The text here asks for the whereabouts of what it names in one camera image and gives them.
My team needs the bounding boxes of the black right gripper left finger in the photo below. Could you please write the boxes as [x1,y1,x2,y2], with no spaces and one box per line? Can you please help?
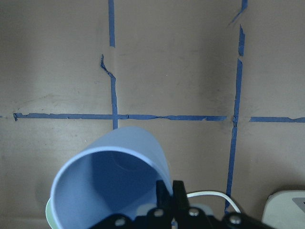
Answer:
[155,180,172,216]

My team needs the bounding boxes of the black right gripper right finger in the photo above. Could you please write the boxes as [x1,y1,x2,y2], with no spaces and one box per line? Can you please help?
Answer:
[172,180,190,216]

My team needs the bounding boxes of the blue plastic cup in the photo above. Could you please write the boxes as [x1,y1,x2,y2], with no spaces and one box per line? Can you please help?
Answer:
[50,126,173,229]

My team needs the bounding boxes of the cream chrome toaster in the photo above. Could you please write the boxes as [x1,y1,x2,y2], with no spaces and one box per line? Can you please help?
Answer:
[262,190,305,229]

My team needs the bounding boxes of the mint green bowl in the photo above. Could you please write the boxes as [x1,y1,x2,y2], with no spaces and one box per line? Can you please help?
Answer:
[45,199,58,229]

